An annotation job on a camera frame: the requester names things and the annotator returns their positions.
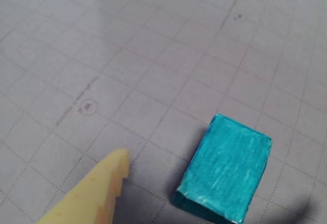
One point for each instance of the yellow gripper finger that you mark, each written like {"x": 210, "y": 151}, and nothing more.
{"x": 92, "y": 193}

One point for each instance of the blue wooden block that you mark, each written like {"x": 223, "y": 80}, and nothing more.
{"x": 227, "y": 162}

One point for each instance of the brown gridded wrapping paper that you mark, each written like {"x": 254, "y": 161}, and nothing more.
{"x": 153, "y": 55}

